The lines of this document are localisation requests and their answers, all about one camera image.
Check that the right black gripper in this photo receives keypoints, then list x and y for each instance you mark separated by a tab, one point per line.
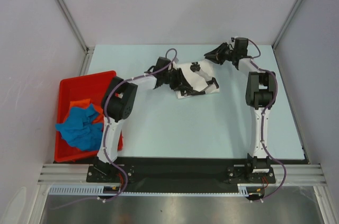
216	55

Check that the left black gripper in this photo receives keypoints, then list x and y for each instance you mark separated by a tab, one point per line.
179	81

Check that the white t shirt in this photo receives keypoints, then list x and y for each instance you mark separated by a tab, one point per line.
201	76

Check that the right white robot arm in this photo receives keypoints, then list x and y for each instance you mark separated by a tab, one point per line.
260	95

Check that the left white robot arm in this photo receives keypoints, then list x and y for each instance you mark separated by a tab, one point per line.
117	105

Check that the red plastic bin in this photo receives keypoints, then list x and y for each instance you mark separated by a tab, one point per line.
91	86

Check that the orange t shirt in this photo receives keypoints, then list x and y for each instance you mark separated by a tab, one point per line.
85	103

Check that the blue t shirt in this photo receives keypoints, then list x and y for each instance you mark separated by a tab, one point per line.
83	127

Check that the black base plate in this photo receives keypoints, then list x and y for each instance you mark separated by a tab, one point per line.
173	174

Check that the white slotted cable duct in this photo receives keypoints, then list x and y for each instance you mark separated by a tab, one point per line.
238	190

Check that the aluminium frame rail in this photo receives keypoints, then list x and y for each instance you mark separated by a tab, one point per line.
63	174

